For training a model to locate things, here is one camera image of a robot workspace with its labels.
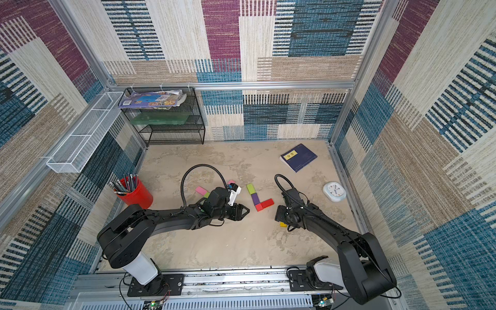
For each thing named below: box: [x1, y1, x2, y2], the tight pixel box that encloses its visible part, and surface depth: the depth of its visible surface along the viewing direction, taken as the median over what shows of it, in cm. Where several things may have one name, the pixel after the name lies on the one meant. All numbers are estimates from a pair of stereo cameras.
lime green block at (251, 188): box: [246, 182, 257, 195], surface depth 101 cm
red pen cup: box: [113, 175, 154, 210], surface depth 89 cm
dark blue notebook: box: [279, 143, 318, 173], surface depth 114 cm
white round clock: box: [322, 181, 347, 203], surface depth 98 cm
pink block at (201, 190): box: [195, 186, 208, 197], surface depth 101 cm
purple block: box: [251, 193, 261, 206], surface depth 98 cm
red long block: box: [260, 198, 275, 209], surface depth 97 cm
